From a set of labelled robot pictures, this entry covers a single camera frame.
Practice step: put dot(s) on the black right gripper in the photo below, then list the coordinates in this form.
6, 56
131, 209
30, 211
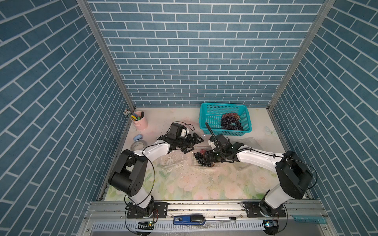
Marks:
209, 157

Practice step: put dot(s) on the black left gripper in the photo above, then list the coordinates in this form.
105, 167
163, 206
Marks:
190, 143

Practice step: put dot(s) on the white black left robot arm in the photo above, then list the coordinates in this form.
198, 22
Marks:
129, 171

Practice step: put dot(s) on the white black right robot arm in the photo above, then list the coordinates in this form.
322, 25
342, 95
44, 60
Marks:
293, 174

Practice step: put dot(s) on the dark grape bunch in basket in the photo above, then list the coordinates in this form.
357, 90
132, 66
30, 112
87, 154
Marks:
231, 121

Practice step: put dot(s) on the teal plastic basket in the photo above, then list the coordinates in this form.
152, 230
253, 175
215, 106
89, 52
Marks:
211, 113

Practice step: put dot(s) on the small blue stapler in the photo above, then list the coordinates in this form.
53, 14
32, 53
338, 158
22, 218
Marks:
138, 137

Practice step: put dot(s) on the pink pen cup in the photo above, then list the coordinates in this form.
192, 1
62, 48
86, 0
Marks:
141, 122

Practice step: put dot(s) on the tape roll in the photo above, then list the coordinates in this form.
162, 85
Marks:
138, 145

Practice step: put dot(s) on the blue black handheld device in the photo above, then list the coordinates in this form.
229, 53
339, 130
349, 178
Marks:
189, 220

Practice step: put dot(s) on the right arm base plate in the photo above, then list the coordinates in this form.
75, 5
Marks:
251, 209

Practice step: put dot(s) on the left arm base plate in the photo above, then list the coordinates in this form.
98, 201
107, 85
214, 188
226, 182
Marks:
158, 209

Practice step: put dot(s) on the teal metal bracket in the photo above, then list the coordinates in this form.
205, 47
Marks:
310, 219

